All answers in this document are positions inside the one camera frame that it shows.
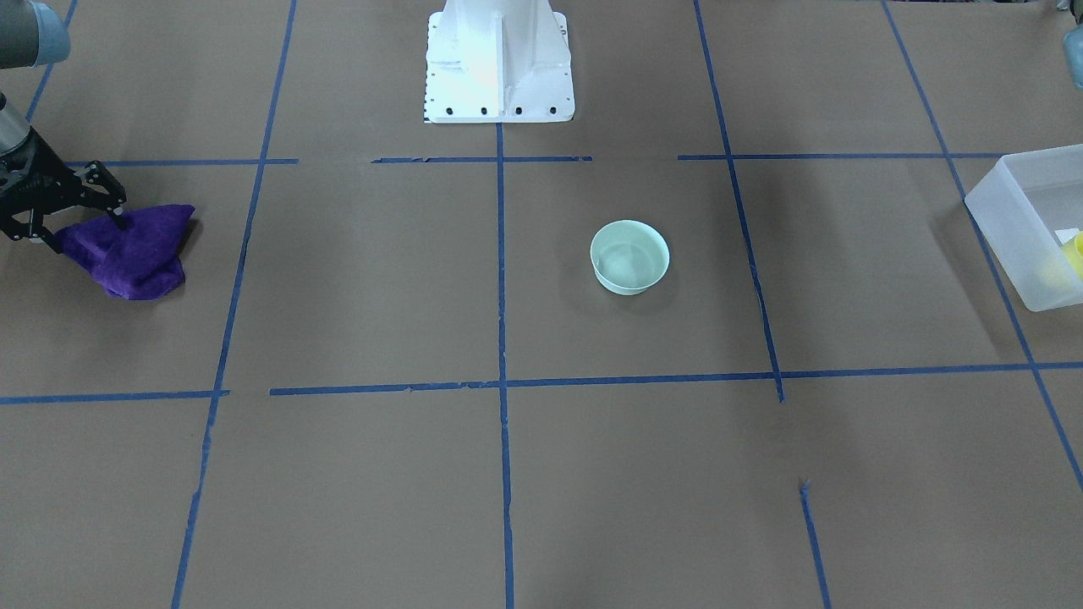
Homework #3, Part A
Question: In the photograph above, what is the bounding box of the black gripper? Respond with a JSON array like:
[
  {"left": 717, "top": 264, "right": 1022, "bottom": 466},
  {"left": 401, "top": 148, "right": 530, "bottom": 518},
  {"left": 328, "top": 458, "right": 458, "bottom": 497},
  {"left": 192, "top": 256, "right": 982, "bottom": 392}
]
[{"left": 1, "top": 127, "right": 128, "bottom": 252}]

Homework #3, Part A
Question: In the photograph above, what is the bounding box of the purple cloth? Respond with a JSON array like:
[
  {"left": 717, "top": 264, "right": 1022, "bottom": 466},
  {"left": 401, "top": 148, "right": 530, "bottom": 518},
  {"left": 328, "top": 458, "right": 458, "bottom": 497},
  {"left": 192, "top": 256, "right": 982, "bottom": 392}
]
[{"left": 57, "top": 204, "right": 195, "bottom": 301}]

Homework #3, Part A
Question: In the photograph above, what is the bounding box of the mint green bowl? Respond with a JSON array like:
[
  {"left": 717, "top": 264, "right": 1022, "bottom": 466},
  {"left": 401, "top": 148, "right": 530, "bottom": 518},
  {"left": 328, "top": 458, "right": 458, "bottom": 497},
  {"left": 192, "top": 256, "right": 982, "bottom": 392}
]
[{"left": 589, "top": 219, "right": 671, "bottom": 296}]

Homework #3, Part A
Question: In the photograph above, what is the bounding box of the yellow cup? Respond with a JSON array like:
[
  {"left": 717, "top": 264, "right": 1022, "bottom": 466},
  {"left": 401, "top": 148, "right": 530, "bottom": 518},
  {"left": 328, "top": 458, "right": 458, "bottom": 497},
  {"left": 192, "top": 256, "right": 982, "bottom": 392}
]
[{"left": 1060, "top": 232, "right": 1083, "bottom": 280}]

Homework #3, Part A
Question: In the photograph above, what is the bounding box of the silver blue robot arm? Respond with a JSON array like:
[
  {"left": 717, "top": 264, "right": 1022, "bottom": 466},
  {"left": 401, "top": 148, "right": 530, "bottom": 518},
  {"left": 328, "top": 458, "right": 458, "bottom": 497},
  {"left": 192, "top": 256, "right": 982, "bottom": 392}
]
[{"left": 1, "top": 1, "right": 128, "bottom": 252}]

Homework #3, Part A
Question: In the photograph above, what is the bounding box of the clear plastic storage box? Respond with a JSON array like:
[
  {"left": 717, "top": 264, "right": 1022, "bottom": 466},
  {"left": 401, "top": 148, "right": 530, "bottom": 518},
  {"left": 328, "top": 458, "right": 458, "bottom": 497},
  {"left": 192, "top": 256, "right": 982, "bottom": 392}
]
[{"left": 965, "top": 144, "right": 1082, "bottom": 312}]

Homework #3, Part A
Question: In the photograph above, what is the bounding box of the white label in box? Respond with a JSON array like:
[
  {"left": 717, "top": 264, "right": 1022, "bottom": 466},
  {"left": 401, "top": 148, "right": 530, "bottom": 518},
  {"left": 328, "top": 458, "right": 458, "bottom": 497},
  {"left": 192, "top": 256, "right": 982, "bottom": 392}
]
[{"left": 1053, "top": 228, "right": 1082, "bottom": 247}]

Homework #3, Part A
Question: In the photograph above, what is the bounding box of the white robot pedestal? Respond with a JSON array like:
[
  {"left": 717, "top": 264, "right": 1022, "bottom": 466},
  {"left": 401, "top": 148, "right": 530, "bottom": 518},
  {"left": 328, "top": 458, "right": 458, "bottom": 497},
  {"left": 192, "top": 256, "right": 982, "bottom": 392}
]
[{"left": 423, "top": 1, "right": 576, "bottom": 124}]

